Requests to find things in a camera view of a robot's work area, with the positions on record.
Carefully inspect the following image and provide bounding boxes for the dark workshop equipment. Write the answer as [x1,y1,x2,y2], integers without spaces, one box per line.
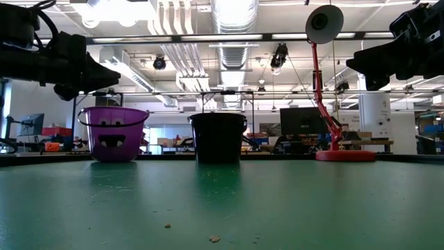
[0,116,19,156]

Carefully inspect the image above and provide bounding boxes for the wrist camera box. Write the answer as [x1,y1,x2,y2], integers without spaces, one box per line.
[388,6,423,40]
[0,3,41,48]

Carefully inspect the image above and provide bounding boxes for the black plastic bucket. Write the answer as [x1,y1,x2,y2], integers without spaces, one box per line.
[188,112,249,165]

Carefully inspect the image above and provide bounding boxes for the silver ventilation duct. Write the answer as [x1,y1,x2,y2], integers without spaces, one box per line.
[212,0,259,109]

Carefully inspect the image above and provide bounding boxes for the grey computer monitor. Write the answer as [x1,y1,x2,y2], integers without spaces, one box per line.
[16,112,45,137]

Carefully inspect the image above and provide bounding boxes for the purple plastic bucket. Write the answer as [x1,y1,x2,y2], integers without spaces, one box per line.
[76,106,151,163]

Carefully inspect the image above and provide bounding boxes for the red storage box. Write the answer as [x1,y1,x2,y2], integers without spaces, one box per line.
[41,126,73,137]

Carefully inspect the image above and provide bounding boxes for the white round pillar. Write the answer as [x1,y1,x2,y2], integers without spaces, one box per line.
[358,74,392,140]

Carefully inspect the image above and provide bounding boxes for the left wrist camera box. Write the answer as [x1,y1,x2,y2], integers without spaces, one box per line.
[0,3,41,48]

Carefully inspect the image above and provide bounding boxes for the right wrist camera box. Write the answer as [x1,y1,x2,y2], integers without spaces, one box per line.
[388,6,423,40]

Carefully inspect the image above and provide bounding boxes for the wooden background table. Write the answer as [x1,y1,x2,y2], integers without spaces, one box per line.
[339,138,395,153]

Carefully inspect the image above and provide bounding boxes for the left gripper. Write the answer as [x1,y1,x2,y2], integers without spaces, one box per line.
[0,31,122,102]

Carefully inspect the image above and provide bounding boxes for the black computer monitor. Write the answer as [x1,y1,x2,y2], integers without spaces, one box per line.
[280,106,330,136]

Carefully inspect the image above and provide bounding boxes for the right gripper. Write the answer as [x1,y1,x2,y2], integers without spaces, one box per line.
[345,3,444,92]

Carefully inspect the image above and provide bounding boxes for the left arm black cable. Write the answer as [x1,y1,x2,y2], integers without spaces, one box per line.
[30,0,60,49]

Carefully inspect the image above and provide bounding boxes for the red desk lamp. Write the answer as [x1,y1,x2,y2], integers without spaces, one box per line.
[305,3,377,163]

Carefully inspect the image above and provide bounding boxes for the black trash bin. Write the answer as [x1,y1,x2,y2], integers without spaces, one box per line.
[415,134,437,156]

